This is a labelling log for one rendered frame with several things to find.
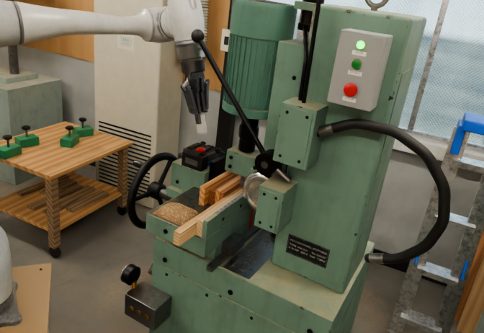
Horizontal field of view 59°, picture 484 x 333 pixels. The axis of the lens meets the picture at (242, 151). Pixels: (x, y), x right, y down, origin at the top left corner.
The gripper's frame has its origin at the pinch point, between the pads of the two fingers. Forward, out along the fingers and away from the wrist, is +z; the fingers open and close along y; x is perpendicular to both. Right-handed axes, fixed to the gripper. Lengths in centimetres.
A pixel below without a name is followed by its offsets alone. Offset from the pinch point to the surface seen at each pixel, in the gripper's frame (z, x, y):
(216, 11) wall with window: -43, 70, 126
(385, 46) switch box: -20, -62, -17
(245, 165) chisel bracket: 11.9, -17.6, -4.5
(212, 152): 11.1, 0.6, 4.7
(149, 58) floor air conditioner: -20, 103, 94
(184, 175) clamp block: 16.9, 7.2, -3.8
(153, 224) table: 23.6, 1.7, -26.9
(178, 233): 21.1, -13.6, -33.9
